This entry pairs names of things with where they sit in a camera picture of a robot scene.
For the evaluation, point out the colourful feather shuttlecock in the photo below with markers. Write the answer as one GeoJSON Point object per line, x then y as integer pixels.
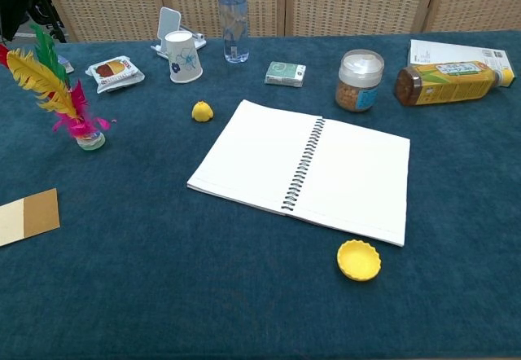
{"type": "Point", "coordinates": [40, 77]}

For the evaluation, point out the white phone stand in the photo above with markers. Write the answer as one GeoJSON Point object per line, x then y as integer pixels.
{"type": "Point", "coordinates": [169, 20]}

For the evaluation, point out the open spiral notebook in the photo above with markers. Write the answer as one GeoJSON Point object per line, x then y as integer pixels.
{"type": "Point", "coordinates": [252, 160]}

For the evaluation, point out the small yellow chick toy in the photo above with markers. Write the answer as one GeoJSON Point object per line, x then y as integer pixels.
{"type": "Point", "coordinates": [202, 112]}

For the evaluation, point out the green tissue pack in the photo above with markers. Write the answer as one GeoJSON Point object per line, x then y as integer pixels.
{"type": "Point", "coordinates": [285, 74]}

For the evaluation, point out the clear jar with nuts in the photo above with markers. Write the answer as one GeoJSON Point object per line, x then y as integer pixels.
{"type": "Point", "coordinates": [358, 87]}

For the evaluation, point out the paper cup with blue flowers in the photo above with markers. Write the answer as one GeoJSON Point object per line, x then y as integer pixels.
{"type": "Point", "coordinates": [183, 60]}

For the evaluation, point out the yellow plastic bottle cap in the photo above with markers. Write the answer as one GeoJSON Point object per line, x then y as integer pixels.
{"type": "Point", "coordinates": [358, 260]}

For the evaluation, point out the clear plastic water bottle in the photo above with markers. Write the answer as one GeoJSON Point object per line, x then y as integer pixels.
{"type": "Point", "coordinates": [233, 22]}

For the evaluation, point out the white snack packet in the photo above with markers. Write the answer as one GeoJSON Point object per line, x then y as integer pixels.
{"type": "Point", "coordinates": [115, 74]}

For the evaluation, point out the wooden rattan folding screen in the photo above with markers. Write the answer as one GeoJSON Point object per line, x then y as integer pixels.
{"type": "Point", "coordinates": [346, 1]}

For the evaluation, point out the blue table cloth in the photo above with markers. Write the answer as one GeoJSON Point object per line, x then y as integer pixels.
{"type": "Point", "coordinates": [122, 295]}

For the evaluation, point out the yellow label tea bottle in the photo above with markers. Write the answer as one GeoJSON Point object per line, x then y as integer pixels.
{"type": "Point", "coordinates": [447, 84]}

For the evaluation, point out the white flat box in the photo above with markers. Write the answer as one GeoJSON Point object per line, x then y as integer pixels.
{"type": "Point", "coordinates": [439, 52]}

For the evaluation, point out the blue tissue pack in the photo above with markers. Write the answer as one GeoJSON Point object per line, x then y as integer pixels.
{"type": "Point", "coordinates": [67, 66]}

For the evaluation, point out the brown paper bookmark tag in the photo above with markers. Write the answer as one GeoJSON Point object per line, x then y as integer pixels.
{"type": "Point", "coordinates": [38, 215]}

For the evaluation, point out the black tripod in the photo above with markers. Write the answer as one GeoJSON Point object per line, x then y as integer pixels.
{"type": "Point", "coordinates": [55, 30]}

